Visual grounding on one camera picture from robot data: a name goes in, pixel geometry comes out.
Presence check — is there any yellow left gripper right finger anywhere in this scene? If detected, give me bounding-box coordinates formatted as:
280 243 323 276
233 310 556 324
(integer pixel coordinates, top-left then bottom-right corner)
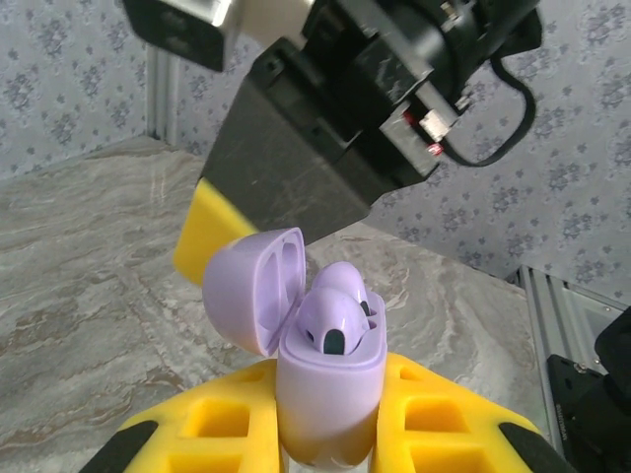
370 352 579 473

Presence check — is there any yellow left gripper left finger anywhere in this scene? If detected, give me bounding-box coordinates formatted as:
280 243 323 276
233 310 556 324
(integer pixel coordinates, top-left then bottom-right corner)
77 361 283 473

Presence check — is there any purple earbud charging case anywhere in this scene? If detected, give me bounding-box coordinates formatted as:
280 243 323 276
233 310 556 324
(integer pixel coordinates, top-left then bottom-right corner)
201 227 387 469

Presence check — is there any purple wireless earbud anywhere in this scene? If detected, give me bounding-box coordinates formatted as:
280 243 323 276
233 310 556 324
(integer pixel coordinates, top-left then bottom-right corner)
297 287 372 357
312 260 370 306

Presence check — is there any aluminium corner frame post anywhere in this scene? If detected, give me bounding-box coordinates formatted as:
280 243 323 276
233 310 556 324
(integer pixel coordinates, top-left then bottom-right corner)
144 42 181 145

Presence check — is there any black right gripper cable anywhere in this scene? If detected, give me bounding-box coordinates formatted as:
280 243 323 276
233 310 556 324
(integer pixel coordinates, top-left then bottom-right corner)
441 51 539 169

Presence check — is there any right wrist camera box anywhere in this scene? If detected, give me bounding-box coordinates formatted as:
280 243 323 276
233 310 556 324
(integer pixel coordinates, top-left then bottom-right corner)
121 0 316 74

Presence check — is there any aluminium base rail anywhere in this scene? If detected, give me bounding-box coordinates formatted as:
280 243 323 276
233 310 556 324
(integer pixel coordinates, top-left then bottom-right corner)
506 264 631 473

